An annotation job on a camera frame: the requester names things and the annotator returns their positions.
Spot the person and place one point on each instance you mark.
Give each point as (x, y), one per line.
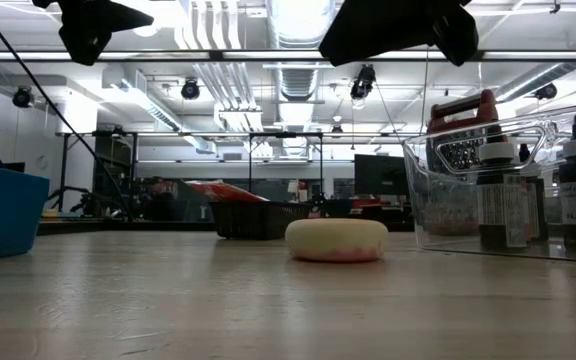
(158, 205)

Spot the black background monitor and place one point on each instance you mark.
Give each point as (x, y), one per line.
(378, 175)

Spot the red popcorn packet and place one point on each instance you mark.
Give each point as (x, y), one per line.
(228, 192)

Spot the black ceiling spotlight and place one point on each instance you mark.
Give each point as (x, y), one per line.
(22, 97)
(363, 82)
(190, 90)
(546, 91)

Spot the red background bin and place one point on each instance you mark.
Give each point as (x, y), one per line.
(368, 203)

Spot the blue plastic bin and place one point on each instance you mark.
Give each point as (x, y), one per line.
(3, 215)

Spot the black background rig frame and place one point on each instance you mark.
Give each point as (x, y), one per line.
(63, 170)
(285, 134)

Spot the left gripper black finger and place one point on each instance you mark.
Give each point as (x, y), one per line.
(123, 19)

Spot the red metal box grater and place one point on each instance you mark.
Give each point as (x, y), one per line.
(485, 107)

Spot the black background robot arm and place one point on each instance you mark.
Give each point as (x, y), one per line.
(88, 202)

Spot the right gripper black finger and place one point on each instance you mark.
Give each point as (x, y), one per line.
(378, 25)

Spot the cream orange toy doughnut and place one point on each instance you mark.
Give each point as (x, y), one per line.
(335, 237)

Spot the black marker pen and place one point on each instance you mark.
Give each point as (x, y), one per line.
(500, 210)

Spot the clear plastic container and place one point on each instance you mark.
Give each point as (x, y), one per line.
(448, 210)

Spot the silver ventilation duct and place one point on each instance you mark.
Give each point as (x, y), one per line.
(300, 20)

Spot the small food colouring bottle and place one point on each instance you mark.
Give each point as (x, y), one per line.
(538, 200)

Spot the black mesh basket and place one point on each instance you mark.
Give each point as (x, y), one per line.
(253, 220)

